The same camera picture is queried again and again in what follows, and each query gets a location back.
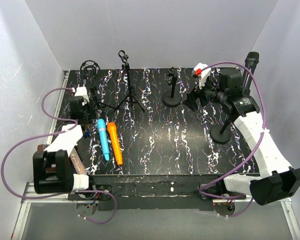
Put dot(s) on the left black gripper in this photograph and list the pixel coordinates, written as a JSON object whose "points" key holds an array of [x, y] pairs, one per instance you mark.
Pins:
{"points": [[91, 110]]}

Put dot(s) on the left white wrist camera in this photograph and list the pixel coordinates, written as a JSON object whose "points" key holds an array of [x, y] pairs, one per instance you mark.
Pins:
{"points": [[80, 93]]}

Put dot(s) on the orange microphone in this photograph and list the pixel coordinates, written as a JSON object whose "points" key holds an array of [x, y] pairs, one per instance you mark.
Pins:
{"points": [[112, 130]]}

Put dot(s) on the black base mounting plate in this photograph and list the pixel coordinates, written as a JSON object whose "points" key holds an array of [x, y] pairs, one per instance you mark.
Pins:
{"points": [[155, 191]]}

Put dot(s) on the small black tripod stand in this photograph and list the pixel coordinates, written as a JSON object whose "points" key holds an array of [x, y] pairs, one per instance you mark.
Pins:
{"points": [[89, 71]]}

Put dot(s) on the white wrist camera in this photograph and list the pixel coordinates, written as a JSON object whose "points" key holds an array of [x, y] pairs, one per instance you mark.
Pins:
{"points": [[201, 72], [80, 93]]}

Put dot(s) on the tall black tripod stand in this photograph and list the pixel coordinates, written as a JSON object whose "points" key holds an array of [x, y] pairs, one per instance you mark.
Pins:
{"points": [[131, 95]]}

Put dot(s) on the round base stand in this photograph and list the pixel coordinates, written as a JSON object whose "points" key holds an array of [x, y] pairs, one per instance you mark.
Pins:
{"points": [[221, 133], [172, 98]]}

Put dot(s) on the black microphone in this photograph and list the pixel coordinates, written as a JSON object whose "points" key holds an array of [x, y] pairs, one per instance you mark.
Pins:
{"points": [[251, 61]]}

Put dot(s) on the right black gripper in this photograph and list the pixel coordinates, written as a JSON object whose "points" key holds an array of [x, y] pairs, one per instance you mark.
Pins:
{"points": [[192, 96]]}

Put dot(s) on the blue white toy block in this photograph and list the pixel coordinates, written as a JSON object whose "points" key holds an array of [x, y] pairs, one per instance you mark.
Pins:
{"points": [[86, 133]]}

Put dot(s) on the glitter silver microphone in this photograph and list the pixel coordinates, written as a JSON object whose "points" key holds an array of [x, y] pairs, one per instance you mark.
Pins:
{"points": [[77, 162]]}

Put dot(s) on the brown box with clear lid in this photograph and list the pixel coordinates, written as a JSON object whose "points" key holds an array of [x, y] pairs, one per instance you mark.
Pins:
{"points": [[49, 167]]}

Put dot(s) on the cyan microphone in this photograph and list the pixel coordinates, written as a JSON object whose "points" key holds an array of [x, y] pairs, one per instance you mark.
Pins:
{"points": [[101, 127]]}

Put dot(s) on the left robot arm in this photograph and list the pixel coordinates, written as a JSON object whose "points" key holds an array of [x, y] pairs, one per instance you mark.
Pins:
{"points": [[64, 180]]}

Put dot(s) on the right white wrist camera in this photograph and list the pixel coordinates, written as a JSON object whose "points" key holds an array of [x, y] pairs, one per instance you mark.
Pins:
{"points": [[201, 72]]}

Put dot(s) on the aluminium rail frame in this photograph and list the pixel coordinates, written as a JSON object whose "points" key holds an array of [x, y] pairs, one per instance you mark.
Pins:
{"points": [[57, 218]]}

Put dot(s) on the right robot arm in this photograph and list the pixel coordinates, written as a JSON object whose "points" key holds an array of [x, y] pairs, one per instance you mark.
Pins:
{"points": [[277, 178]]}

